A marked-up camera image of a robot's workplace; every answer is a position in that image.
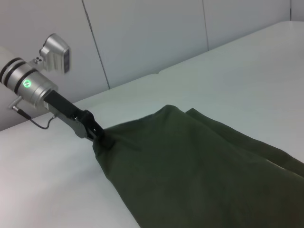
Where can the dark green shirt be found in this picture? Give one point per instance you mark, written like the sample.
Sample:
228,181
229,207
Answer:
202,166

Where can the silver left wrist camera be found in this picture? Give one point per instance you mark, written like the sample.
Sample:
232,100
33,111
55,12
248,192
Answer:
55,55

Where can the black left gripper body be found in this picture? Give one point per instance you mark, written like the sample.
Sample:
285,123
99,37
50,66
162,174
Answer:
66,111

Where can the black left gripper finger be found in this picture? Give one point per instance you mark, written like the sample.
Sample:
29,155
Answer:
97,128
91,139

